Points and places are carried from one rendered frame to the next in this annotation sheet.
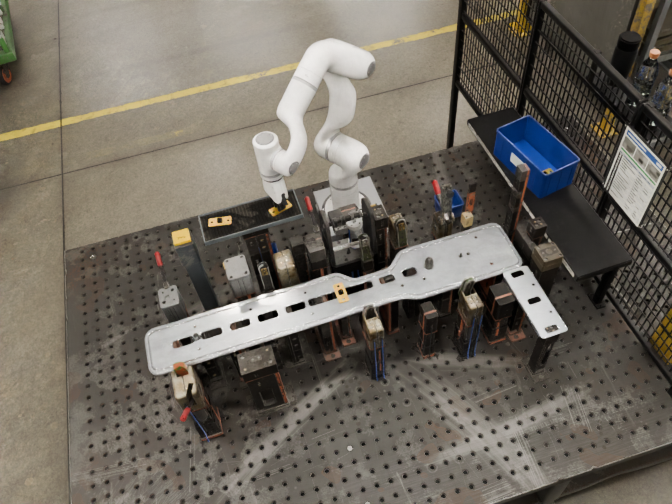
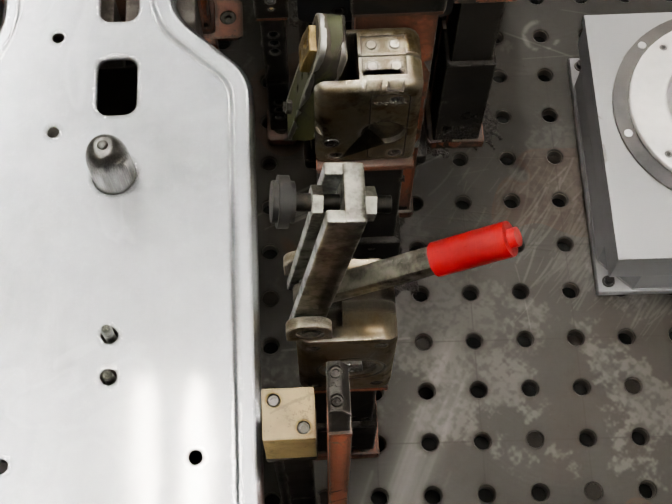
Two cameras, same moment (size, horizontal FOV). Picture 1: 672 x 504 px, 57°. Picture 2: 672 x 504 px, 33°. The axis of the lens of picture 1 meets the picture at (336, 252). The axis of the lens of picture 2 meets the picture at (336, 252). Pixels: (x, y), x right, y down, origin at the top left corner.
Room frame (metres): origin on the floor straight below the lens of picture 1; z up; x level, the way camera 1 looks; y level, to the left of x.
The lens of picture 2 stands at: (1.52, -0.68, 1.75)
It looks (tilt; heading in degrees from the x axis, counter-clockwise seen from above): 67 degrees down; 98
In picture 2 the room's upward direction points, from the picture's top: 1 degrees clockwise
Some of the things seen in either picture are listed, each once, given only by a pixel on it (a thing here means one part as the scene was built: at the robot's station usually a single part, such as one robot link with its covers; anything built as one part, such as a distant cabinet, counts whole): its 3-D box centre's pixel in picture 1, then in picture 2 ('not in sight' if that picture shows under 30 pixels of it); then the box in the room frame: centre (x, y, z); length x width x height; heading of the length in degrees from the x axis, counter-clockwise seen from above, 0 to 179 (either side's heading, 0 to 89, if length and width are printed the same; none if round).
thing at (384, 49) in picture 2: (397, 250); (364, 174); (1.48, -0.24, 0.88); 0.11 x 0.09 x 0.37; 12
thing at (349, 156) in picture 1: (347, 163); not in sight; (1.78, -0.09, 1.10); 0.19 x 0.12 x 0.24; 47
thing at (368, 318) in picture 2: (440, 243); (342, 375); (1.49, -0.42, 0.88); 0.07 x 0.06 x 0.35; 12
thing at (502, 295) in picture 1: (496, 313); not in sight; (1.16, -0.57, 0.84); 0.11 x 0.10 x 0.28; 12
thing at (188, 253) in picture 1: (197, 274); not in sight; (1.46, 0.55, 0.92); 0.08 x 0.08 x 0.44; 12
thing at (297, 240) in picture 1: (302, 271); not in sight; (1.42, 0.14, 0.90); 0.05 x 0.05 x 0.40; 12
